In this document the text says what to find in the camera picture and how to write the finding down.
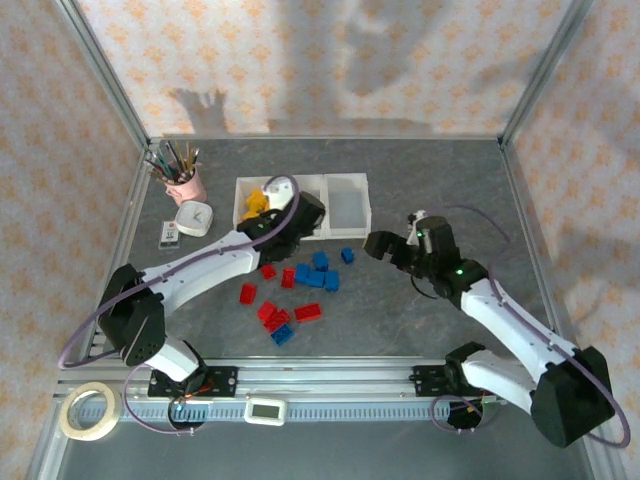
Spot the blue long lego brick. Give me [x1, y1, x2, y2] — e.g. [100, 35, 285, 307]
[269, 323, 295, 347]

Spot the white plastic bin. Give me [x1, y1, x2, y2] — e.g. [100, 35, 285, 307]
[277, 173, 329, 242]
[323, 172, 372, 239]
[233, 174, 281, 241]

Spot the red long lego brick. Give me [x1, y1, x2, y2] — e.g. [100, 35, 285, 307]
[263, 308, 292, 333]
[293, 302, 323, 324]

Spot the white square clock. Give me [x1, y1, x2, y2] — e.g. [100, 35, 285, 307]
[174, 200, 215, 238]

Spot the pink cup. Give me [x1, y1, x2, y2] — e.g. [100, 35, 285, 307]
[164, 167, 208, 207]

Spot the white digital timer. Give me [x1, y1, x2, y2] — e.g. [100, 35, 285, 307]
[243, 395, 287, 427]

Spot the beige masking tape roll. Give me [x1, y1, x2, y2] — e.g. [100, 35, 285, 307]
[58, 381, 123, 441]

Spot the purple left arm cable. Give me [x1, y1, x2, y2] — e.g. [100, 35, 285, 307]
[58, 174, 302, 435]

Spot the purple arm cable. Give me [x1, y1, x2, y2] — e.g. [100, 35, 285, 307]
[430, 202, 632, 449]
[58, 174, 302, 435]

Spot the aluminium frame crossbar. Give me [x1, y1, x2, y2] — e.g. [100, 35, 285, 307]
[144, 132, 506, 142]

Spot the aluminium frame rail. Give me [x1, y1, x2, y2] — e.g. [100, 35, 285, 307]
[499, 142, 624, 480]
[27, 144, 151, 480]

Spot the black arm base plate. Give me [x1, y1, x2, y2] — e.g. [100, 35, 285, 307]
[148, 365, 239, 399]
[412, 364, 451, 396]

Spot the grey slotted cable duct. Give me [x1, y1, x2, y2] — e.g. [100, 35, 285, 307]
[74, 402, 451, 422]

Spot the aluminium frame post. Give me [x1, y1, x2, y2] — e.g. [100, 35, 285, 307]
[52, 0, 154, 151]
[497, 0, 599, 151]

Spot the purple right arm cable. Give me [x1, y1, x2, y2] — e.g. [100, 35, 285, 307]
[430, 202, 632, 449]

